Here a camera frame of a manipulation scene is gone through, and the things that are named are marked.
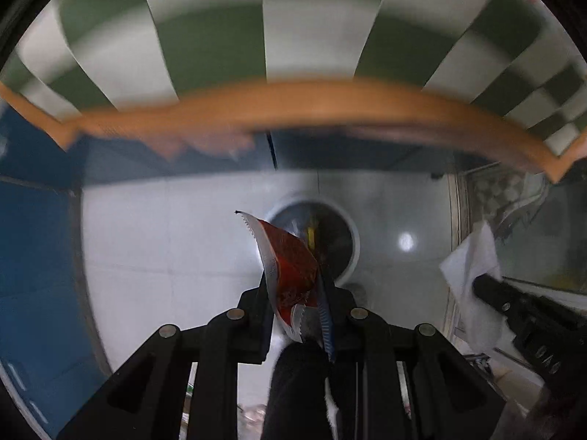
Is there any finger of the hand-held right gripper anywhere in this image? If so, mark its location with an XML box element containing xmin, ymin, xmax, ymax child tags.
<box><xmin>472</xmin><ymin>275</ymin><xmax>533</xmax><ymax>331</ymax></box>

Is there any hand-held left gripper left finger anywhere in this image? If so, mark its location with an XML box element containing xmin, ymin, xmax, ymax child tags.
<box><xmin>57</xmin><ymin>279</ymin><xmax>276</xmax><ymax>440</ymax></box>

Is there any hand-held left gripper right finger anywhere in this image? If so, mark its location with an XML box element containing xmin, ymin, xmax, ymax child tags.
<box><xmin>320</xmin><ymin>271</ymin><xmax>528</xmax><ymax>440</ymax></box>

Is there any white tissue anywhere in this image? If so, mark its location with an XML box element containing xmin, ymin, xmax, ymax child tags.
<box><xmin>439</xmin><ymin>222</ymin><xmax>503</xmax><ymax>352</ymax></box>

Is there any red snack wrapper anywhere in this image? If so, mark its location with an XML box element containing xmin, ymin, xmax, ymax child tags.
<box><xmin>235</xmin><ymin>211</ymin><xmax>322</xmax><ymax>342</ymax></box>

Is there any white round trash bin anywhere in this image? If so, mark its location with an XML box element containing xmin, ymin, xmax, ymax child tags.
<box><xmin>266</xmin><ymin>196</ymin><xmax>361</xmax><ymax>286</ymax></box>

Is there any glass sliding door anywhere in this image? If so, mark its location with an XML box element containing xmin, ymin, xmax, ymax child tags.
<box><xmin>449</xmin><ymin>165</ymin><xmax>587</xmax><ymax>296</ymax></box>

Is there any pink underlay cloth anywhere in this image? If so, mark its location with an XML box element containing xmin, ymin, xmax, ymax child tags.
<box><xmin>147</xmin><ymin>129</ymin><xmax>258</xmax><ymax>160</ymax></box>

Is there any blue kitchen cabinet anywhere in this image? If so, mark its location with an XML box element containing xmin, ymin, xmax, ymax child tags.
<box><xmin>0</xmin><ymin>101</ymin><xmax>459</xmax><ymax>440</ymax></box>

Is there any green checkered tablecloth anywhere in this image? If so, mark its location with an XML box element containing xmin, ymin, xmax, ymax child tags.
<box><xmin>0</xmin><ymin>0</ymin><xmax>587</xmax><ymax>185</ymax></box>

